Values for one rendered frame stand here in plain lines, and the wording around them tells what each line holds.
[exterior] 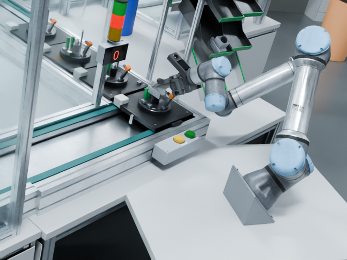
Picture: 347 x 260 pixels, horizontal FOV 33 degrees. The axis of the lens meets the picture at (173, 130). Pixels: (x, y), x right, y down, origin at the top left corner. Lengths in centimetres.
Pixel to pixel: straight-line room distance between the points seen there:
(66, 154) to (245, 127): 93
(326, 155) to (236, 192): 245
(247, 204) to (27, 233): 75
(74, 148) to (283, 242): 82
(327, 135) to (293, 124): 281
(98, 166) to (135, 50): 124
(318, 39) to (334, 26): 413
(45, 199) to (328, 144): 314
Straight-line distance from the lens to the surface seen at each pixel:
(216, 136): 257
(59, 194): 196
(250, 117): 280
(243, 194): 211
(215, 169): 236
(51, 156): 212
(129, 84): 256
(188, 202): 214
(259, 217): 213
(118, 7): 217
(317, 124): 495
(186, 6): 253
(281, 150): 199
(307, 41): 211
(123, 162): 213
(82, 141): 222
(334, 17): 622
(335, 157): 458
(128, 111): 237
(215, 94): 212
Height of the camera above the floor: 215
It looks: 31 degrees down
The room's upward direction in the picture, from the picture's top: 15 degrees clockwise
